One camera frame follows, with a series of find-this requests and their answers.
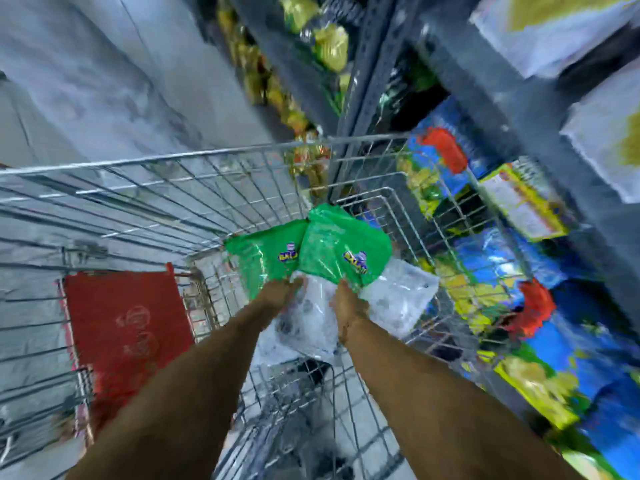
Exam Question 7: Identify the person's left hand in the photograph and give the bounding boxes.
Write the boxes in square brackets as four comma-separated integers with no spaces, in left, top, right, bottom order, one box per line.
[255,276,306,312]

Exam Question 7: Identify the person's right hand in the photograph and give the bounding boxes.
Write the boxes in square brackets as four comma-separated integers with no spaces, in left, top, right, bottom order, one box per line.
[330,279,371,345]

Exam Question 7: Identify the green and clear snack packet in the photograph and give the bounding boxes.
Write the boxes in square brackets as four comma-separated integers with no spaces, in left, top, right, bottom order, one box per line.
[298,204,441,340]
[224,220,341,368]

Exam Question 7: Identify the person's right forearm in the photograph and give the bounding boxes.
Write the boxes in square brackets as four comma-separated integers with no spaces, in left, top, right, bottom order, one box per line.
[341,315,586,480]

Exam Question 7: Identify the person's left forearm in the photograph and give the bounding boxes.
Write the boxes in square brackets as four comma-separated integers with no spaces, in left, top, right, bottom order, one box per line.
[65,295,281,480]

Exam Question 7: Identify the red cart seat flap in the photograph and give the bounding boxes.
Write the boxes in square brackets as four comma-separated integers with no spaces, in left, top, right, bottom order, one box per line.
[61,263,196,435]

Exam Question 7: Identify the row of blue snack bags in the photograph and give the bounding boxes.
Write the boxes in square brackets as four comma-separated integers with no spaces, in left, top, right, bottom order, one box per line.
[397,97,640,480]

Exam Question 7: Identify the white box with yellow border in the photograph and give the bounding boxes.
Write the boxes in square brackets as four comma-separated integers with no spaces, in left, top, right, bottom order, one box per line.
[479,157,571,242]

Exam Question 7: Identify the row of yellow snack bags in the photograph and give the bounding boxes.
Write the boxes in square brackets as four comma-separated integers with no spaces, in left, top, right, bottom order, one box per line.
[216,0,332,200]

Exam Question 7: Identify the yellow-green snack bags on shelf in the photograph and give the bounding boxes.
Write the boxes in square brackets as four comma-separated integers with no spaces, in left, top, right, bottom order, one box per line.
[278,0,353,113]

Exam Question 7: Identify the grey metal shelf rack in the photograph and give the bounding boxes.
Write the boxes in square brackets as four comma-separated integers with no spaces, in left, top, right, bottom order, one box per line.
[220,0,640,325]

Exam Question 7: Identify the white and yellow bag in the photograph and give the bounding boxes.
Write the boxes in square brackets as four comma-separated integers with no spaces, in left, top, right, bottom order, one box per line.
[469,0,640,79]
[560,60,640,204]

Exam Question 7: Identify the metal wire shopping cart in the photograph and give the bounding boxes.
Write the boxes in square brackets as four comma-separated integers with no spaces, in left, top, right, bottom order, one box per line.
[0,134,536,480]

